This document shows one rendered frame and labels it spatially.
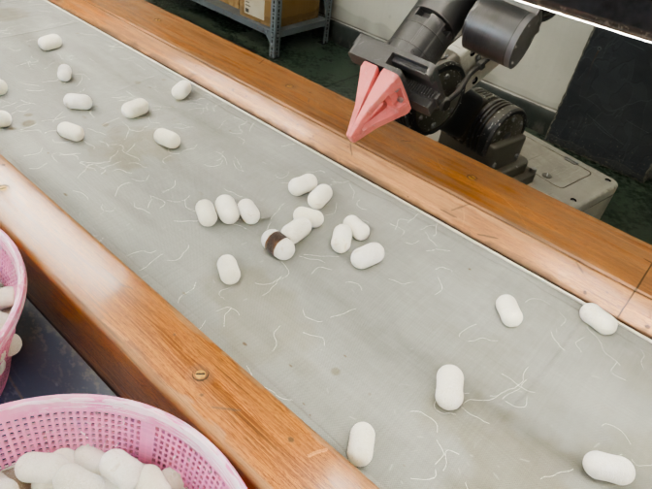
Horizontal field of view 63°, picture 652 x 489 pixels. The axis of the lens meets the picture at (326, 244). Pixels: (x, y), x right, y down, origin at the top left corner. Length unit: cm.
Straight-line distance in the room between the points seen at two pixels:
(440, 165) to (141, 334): 40
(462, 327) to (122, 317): 29
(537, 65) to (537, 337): 219
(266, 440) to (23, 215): 32
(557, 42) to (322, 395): 230
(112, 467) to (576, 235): 49
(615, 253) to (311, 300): 32
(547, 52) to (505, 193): 199
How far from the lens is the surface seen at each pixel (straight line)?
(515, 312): 51
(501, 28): 61
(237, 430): 38
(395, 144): 69
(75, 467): 41
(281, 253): 51
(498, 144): 115
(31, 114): 79
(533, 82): 267
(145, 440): 41
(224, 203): 56
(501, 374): 48
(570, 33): 258
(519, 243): 60
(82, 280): 49
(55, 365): 55
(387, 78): 58
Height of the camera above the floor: 110
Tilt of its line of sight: 40 degrees down
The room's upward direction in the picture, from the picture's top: 8 degrees clockwise
